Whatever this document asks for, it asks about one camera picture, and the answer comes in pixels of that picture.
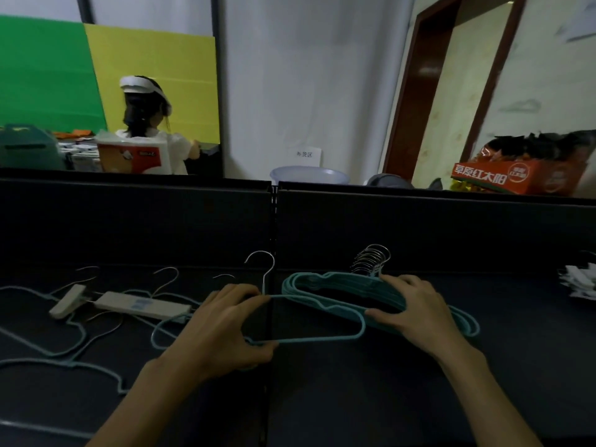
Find yellow wall panel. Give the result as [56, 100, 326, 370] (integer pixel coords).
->
[83, 24, 220, 145]

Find orange snack carton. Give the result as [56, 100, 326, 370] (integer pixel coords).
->
[450, 130, 596, 197]

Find pile of mixed hangers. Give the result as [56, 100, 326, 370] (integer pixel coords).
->
[0, 266, 236, 438]

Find pile of white clip hangers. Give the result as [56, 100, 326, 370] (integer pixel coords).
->
[558, 263, 596, 301]

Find stack of teal hangers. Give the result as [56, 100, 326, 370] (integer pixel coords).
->
[281, 244, 481, 338]

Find person's left hand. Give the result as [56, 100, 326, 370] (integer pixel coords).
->
[160, 283, 280, 382]

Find white wall notice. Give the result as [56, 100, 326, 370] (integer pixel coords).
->
[556, 0, 596, 42]

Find black table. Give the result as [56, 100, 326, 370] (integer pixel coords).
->
[0, 263, 596, 447]

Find brown door frame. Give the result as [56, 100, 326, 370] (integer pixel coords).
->
[382, 0, 530, 182]

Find black back panel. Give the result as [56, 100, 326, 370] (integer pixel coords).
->
[0, 168, 596, 284]

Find teal wire hanger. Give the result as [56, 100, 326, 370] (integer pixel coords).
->
[151, 250, 368, 351]

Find red tissue pack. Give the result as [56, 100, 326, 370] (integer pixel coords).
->
[95, 130, 172, 175]

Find small white label sign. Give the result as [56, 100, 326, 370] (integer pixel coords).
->
[287, 146, 323, 168]

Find green wall panel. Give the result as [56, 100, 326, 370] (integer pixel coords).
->
[0, 14, 108, 135]

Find person's right hand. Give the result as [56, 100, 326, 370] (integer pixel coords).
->
[364, 274, 485, 364]

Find lavender plastic basin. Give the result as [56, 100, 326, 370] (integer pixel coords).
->
[269, 166, 351, 186]

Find grey round container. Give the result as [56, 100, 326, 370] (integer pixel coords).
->
[365, 173, 443, 190]

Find row of white small boxes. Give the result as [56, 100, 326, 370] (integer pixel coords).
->
[58, 142, 103, 172]

